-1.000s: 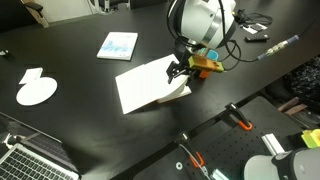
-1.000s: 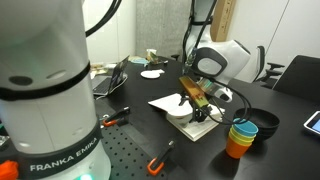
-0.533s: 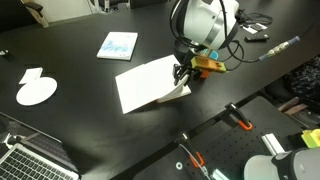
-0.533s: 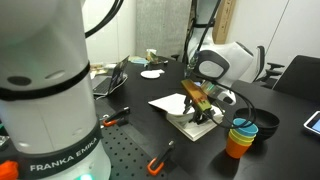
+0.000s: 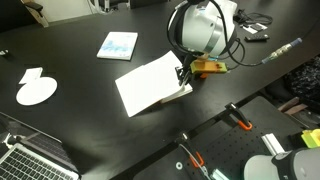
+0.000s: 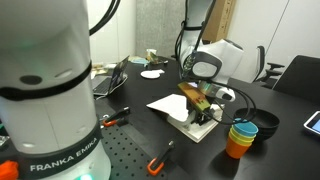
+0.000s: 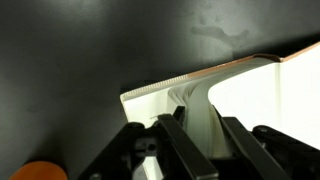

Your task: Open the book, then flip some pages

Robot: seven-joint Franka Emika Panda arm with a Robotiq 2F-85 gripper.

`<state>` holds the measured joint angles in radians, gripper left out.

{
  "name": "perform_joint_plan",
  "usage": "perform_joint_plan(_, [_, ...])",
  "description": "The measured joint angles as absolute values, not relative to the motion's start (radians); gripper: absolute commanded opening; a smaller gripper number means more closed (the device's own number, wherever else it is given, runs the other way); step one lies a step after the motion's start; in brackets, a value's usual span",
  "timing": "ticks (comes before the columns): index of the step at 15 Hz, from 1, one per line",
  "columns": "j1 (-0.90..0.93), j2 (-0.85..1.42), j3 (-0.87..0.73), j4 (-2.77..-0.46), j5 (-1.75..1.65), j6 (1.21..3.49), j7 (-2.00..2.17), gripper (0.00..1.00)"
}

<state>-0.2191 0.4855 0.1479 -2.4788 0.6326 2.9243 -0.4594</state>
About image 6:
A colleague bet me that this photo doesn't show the white framed tablet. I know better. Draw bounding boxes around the white framed tablet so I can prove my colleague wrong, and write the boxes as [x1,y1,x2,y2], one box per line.
[303,110,320,136]

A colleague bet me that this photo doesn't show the orange plastic part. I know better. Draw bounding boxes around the orange plastic part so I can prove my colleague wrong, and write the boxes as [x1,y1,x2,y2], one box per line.
[0,159,20,180]

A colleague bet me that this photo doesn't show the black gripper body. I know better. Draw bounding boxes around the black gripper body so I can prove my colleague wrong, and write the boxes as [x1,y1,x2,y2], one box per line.
[186,99,217,118]

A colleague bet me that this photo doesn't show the orange plastic cup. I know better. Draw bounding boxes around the orange plastic cup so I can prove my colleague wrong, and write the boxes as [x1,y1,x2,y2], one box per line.
[225,135,252,160]

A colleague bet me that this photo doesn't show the black armrest office chair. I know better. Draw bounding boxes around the black armrest office chair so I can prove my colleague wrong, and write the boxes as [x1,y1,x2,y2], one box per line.
[252,45,286,88]

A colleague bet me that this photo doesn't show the white paper plate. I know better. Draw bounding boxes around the white paper plate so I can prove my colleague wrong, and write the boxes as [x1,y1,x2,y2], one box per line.
[140,68,166,80]

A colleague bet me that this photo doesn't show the black orange bar clamp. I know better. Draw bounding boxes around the black orange bar clamp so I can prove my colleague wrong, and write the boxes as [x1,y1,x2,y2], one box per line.
[146,139,176,177]
[99,106,131,128]

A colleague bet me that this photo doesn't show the paper stack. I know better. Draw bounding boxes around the paper stack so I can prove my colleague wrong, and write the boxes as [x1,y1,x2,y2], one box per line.
[91,61,118,79]

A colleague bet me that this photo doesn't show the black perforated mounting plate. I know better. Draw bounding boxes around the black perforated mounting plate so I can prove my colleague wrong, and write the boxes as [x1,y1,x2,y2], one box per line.
[99,114,183,180]

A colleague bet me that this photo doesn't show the blue plastic cup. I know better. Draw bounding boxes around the blue plastic cup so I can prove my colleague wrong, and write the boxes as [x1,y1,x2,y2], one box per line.
[232,118,259,138]

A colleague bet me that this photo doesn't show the green plastic cup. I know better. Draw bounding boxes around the green plastic cup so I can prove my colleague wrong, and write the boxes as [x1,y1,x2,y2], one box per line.
[230,127,258,143]

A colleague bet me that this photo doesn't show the black wide-back chair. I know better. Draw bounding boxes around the black wide-back chair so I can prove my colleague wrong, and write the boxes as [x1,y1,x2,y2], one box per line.
[272,54,320,104]

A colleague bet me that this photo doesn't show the yellow plastic cup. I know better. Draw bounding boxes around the yellow plastic cup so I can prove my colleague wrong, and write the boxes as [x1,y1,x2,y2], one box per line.
[228,131,256,148]

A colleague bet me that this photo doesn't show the black bowl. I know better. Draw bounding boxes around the black bowl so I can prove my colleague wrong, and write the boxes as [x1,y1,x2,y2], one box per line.
[233,107,281,141]

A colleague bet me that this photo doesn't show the grey felt wall panel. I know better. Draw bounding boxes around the grey felt wall panel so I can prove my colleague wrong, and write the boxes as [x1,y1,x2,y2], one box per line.
[135,0,188,60]

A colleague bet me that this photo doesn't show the teal cloth item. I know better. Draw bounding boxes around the teal cloth item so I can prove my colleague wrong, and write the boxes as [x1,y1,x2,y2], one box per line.
[128,55,150,67]

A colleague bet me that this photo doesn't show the tall brown cardboard box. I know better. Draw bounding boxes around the tall brown cardboard box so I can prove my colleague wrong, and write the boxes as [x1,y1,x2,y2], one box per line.
[202,0,238,44]

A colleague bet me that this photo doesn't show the open black laptop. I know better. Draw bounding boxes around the open black laptop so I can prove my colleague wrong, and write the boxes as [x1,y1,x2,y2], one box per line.
[91,54,130,98]

